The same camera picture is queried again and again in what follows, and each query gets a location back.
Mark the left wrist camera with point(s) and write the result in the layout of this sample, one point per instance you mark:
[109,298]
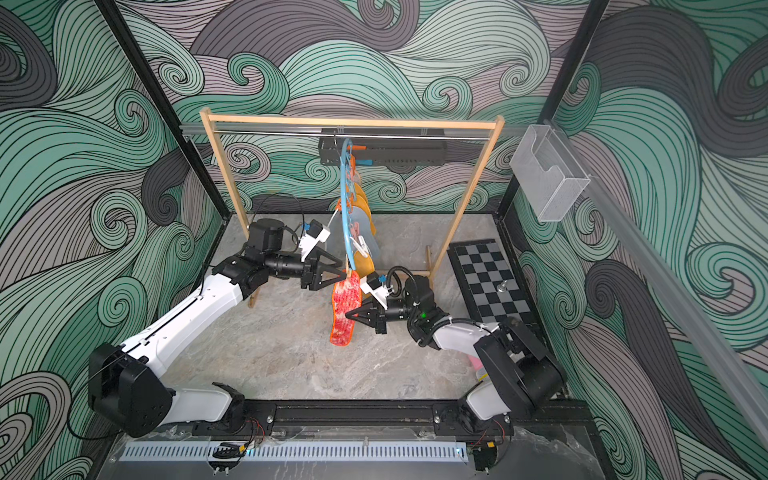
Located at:
[314,233]

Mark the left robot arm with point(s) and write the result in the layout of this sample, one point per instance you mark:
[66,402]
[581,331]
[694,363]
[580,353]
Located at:
[124,384]

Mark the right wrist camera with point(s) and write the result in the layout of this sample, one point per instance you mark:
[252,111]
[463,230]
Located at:
[376,286]

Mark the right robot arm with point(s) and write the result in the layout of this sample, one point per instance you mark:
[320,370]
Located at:
[520,373]

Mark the white clothes peg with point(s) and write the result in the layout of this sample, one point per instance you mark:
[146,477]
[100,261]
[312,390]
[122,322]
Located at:
[358,242]

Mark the white slotted cable duct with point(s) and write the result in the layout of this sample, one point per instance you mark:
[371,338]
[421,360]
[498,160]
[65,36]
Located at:
[303,451]

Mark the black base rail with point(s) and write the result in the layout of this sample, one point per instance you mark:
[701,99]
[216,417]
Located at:
[441,417]

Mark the black white chessboard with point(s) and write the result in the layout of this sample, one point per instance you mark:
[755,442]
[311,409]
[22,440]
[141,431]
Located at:
[479,266]

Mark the red patterned insole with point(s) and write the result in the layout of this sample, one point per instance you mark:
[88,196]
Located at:
[346,296]

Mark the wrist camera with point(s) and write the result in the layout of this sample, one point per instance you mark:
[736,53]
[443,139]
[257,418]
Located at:
[376,286]
[314,233]

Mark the blue clip hanger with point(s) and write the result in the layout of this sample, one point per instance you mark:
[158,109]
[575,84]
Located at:
[345,157]

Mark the black wall tool holder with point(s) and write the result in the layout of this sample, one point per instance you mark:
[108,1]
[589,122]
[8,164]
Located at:
[381,152]

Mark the pink microphone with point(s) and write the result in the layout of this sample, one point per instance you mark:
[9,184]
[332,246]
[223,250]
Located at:
[479,369]

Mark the orange insole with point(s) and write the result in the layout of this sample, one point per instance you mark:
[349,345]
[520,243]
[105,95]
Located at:
[364,265]
[360,201]

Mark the grey blue insole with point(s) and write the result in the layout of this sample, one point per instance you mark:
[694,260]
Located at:
[366,230]

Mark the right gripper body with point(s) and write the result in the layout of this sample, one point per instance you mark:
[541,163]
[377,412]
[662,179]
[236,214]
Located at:
[391,315]

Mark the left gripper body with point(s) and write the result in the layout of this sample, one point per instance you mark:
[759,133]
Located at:
[307,277]

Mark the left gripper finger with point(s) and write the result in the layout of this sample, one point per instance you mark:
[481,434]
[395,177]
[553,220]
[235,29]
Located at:
[326,283]
[326,263]

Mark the clear acrylic wall box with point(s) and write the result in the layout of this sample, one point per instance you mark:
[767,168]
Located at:
[548,171]

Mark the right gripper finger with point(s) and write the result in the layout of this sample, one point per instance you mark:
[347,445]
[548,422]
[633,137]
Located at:
[366,312]
[376,323]

